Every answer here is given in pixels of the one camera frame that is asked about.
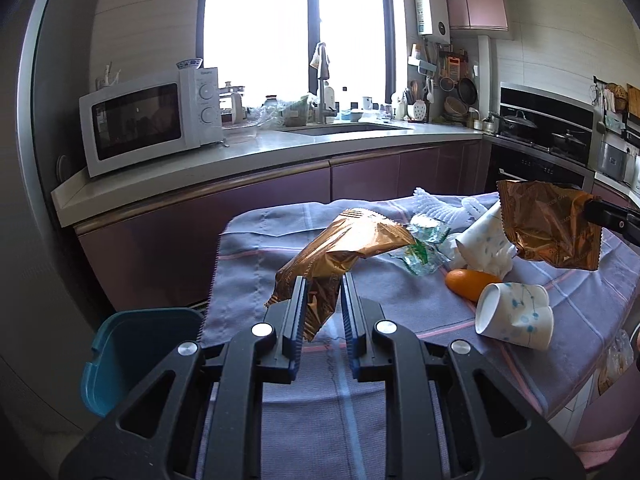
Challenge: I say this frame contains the clear green plastic wrapper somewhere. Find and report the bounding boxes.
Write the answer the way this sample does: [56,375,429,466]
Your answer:
[390,214,450,275]

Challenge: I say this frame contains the black hanging frying pan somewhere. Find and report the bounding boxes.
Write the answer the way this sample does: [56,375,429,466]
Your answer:
[457,77,478,106]

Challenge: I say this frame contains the teal plastic trash bin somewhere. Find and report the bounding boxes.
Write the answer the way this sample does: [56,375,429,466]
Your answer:
[80,308,203,417]

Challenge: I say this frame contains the purple kitchen counter cabinets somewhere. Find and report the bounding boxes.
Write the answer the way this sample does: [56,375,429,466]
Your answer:
[50,121,494,313]

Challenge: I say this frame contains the chrome sink faucet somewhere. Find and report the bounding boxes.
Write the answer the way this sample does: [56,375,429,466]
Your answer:
[309,41,336,125]

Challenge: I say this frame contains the gold snack wrapper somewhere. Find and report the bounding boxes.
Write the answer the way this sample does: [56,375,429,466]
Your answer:
[267,208,414,341]
[497,180,602,271]

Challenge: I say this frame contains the white water heater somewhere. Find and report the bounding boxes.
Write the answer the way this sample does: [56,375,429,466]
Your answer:
[414,0,450,44]

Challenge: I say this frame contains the white foam fruit net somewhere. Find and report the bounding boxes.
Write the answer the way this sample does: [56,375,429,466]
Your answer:
[413,188,487,223]

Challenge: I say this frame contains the white microwave oven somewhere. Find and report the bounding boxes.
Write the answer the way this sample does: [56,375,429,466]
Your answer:
[79,67,224,178]

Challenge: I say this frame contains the purple plaid tablecloth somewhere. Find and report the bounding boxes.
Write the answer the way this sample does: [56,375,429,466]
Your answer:
[201,200,639,479]

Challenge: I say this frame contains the pink wall cabinet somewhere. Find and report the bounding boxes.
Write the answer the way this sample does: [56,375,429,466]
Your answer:
[447,0,510,35]

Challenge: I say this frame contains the grey refrigerator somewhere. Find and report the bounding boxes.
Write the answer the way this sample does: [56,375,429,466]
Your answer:
[1,0,113,463]

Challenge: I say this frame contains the black built-in oven stove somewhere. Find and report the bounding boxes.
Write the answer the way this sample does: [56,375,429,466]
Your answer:
[485,82,596,192]

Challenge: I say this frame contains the orange peel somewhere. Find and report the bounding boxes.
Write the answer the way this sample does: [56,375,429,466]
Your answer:
[445,269,501,304]

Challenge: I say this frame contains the crushed paper cup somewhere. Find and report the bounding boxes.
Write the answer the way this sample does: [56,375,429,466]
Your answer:
[456,202,516,280]
[475,283,554,351]

